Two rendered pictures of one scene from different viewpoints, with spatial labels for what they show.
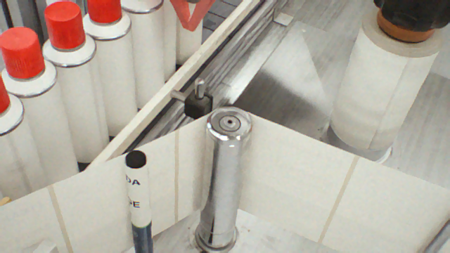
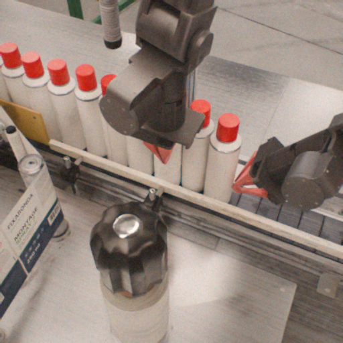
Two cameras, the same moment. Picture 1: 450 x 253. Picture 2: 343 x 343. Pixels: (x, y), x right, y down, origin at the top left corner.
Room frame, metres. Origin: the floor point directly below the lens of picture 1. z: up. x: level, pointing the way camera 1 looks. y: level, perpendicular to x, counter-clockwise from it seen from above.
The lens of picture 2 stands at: (0.49, -0.39, 1.54)
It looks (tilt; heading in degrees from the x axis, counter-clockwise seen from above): 51 degrees down; 91
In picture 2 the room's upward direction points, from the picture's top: straight up
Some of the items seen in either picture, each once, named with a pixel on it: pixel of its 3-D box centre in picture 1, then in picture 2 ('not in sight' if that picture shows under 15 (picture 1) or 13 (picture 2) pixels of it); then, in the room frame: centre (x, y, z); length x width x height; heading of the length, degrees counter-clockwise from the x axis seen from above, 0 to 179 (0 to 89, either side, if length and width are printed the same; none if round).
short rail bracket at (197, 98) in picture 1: (198, 112); (153, 209); (0.45, 0.04, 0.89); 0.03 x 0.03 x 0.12; 67
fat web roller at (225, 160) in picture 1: (221, 187); (45, 199); (0.28, 0.00, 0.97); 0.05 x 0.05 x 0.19
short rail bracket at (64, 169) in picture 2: not in sight; (76, 171); (0.30, 0.12, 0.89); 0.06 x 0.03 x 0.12; 67
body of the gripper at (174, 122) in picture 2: not in sight; (165, 108); (0.47, 0.06, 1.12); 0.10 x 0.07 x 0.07; 156
